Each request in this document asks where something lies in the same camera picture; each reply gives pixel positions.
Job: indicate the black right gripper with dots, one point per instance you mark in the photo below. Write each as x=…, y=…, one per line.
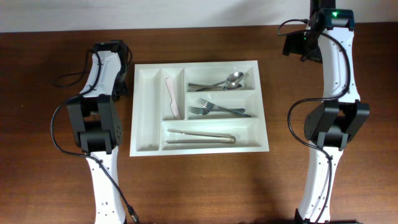
x=293, y=42

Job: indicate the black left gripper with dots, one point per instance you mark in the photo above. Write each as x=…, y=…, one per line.
x=124, y=91

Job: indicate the large metal spoon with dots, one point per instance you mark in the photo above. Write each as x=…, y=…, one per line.
x=235, y=77
x=230, y=86

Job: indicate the metal fork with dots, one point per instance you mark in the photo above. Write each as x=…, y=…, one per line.
x=204, y=111
x=212, y=106

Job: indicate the metal tongs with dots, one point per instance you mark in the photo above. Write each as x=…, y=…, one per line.
x=190, y=137

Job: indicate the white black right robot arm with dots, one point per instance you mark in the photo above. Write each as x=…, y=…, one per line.
x=327, y=39

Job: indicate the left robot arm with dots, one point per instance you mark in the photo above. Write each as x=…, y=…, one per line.
x=97, y=128

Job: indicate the white plastic cutlery tray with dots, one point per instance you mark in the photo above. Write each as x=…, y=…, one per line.
x=152, y=116

